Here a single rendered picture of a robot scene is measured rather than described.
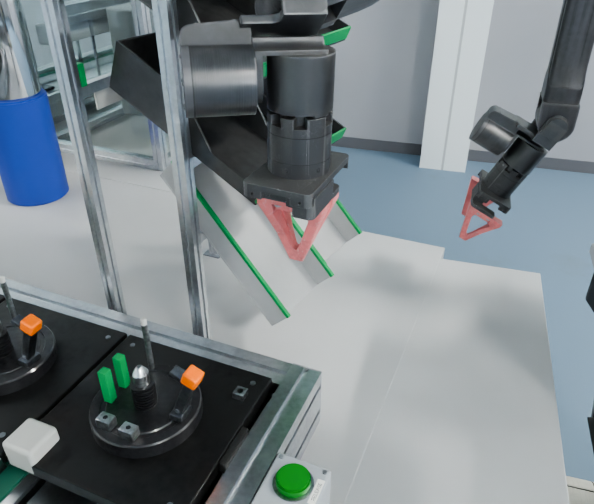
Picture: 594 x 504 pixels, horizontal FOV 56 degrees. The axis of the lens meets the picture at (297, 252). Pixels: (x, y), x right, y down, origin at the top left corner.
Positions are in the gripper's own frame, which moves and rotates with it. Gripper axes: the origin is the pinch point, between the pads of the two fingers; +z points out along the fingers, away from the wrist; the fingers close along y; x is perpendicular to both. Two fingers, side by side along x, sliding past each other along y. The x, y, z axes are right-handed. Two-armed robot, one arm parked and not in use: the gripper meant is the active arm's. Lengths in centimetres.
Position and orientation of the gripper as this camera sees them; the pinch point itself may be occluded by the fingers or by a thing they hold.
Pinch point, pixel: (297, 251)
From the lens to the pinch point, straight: 56.4
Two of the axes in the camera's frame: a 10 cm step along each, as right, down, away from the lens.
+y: -4.0, 4.8, -7.8
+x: 9.2, 2.2, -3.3
